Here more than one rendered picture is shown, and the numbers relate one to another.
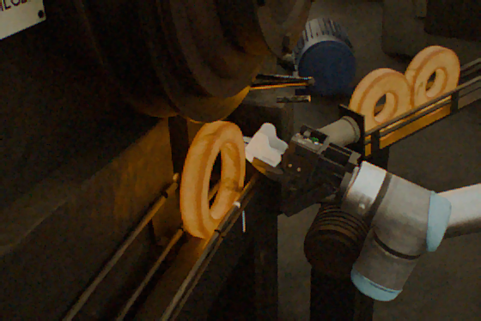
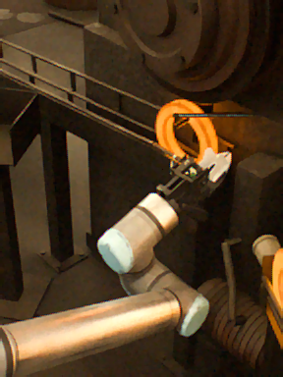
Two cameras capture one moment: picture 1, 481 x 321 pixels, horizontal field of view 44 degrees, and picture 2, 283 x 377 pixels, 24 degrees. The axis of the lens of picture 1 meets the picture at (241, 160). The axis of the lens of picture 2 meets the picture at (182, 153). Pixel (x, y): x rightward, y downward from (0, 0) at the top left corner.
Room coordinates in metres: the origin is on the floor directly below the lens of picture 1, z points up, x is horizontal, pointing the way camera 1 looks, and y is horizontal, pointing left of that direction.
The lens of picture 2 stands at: (1.29, -1.23, 1.60)
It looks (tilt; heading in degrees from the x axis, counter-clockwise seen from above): 33 degrees down; 111
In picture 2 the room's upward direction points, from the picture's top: 3 degrees clockwise
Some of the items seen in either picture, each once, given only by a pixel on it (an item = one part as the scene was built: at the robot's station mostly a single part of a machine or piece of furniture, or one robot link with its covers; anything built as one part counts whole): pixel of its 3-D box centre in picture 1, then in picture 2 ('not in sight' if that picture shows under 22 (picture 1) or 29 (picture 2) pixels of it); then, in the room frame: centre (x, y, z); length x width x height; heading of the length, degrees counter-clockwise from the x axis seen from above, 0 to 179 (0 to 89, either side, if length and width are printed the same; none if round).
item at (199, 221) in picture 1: (215, 179); (186, 137); (0.82, 0.04, 0.75); 0.18 x 0.03 x 0.18; 157
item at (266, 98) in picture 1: (263, 152); (258, 203); (1.03, -0.04, 0.68); 0.11 x 0.08 x 0.24; 67
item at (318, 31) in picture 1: (321, 54); not in sight; (3.05, -0.45, 0.17); 0.57 x 0.31 x 0.34; 177
